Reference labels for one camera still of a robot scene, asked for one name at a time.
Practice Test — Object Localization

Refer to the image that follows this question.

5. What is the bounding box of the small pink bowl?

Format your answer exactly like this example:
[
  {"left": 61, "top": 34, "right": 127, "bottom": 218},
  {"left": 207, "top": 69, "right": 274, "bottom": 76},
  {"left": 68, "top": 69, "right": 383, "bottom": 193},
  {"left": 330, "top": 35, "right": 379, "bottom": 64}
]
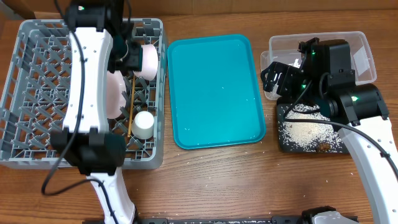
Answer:
[{"left": 134, "top": 44, "right": 159, "bottom": 81}]

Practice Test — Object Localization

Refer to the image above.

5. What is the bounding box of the large pink plate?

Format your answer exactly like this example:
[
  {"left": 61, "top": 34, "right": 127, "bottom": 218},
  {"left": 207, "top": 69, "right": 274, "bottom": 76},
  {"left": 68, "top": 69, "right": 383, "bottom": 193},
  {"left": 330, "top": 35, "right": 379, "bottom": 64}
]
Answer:
[{"left": 106, "top": 70, "right": 126, "bottom": 119}]

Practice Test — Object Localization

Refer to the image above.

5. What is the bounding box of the pile of white rice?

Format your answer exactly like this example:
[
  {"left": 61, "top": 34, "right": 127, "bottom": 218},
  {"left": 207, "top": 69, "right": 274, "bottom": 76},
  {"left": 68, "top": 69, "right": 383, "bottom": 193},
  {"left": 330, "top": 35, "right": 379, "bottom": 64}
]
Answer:
[{"left": 281, "top": 104, "right": 341, "bottom": 152}]

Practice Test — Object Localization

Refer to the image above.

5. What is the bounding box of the brown food scrap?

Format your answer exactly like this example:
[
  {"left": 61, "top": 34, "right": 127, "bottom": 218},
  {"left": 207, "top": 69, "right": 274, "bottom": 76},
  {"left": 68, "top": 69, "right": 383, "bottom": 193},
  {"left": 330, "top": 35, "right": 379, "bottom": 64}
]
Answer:
[{"left": 317, "top": 142, "right": 331, "bottom": 153}]

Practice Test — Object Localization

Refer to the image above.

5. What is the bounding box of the white cup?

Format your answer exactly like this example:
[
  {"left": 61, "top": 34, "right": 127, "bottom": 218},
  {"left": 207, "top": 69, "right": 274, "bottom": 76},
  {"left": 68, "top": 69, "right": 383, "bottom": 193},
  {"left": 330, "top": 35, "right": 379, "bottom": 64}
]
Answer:
[{"left": 131, "top": 111, "right": 155, "bottom": 139}]

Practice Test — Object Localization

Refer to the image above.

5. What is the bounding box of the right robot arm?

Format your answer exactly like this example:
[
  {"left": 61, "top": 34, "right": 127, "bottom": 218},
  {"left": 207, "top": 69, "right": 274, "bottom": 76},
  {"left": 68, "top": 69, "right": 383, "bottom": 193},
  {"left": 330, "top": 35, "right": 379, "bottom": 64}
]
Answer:
[{"left": 261, "top": 37, "right": 397, "bottom": 223}]

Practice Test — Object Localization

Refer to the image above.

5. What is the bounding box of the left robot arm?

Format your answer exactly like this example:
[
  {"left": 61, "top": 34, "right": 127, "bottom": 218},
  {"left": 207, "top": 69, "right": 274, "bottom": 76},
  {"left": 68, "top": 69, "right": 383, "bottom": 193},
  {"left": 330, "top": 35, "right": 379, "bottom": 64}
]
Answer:
[{"left": 50, "top": 1, "right": 159, "bottom": 223}]

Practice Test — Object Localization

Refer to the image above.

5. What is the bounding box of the grey dishwasher rack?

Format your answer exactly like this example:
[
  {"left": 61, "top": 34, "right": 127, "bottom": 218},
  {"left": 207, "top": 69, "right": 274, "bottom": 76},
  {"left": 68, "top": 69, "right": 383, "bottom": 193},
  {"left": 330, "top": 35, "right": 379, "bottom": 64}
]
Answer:
[{"left": 1, "top": 18, "right": 168, "bottom": 169}]

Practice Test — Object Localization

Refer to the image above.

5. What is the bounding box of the clear plastic bin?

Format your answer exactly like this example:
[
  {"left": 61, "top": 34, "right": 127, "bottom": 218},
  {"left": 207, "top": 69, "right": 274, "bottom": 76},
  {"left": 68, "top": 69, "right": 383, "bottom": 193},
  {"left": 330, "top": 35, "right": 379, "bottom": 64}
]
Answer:
[{"left": 268, "top": 31, "right": 377, "bottom": 85}]

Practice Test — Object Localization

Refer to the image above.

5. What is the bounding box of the black tray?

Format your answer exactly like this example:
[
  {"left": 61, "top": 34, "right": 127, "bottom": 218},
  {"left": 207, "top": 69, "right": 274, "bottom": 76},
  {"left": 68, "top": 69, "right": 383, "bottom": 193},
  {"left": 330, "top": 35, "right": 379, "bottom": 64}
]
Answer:
[{"left": 275, "top": 96, "right": 351, "bottom": 154}]

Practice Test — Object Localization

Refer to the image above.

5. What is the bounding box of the teal serving tray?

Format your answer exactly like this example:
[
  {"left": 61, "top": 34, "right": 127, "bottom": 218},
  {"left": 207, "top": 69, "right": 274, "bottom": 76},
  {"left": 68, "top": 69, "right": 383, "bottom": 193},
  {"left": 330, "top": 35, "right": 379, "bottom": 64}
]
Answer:
[{"left": 167, "top": 34, "right": 266, "bottom": 150}]

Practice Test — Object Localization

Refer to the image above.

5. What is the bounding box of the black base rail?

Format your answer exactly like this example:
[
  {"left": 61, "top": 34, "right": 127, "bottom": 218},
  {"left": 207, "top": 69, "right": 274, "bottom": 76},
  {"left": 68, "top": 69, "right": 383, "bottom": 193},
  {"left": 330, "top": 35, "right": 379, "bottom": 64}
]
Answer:
[{"left": 82, "top": 214, "right": 360, "bottom": 224}]

